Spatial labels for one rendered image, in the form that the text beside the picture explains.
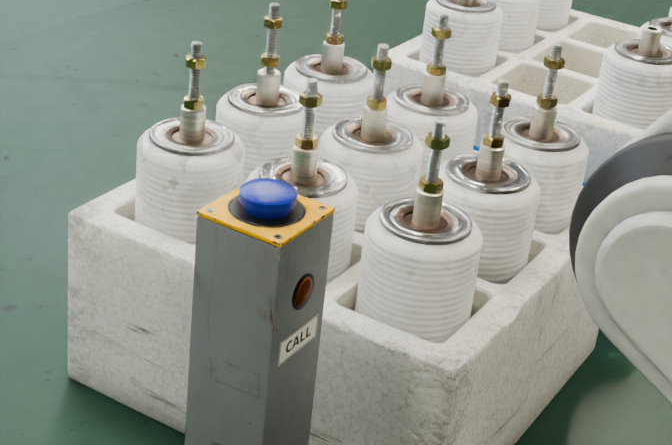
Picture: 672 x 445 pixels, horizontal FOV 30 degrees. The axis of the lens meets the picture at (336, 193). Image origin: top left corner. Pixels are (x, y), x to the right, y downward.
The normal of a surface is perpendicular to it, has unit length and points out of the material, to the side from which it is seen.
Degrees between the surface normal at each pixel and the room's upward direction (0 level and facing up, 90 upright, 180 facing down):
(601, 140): 90
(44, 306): 0
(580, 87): 90
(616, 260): 90
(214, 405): 90
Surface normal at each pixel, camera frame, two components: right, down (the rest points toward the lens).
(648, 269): -0.55, 0.32
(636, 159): -0.72, -0.39
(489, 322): 0.10, -0.89
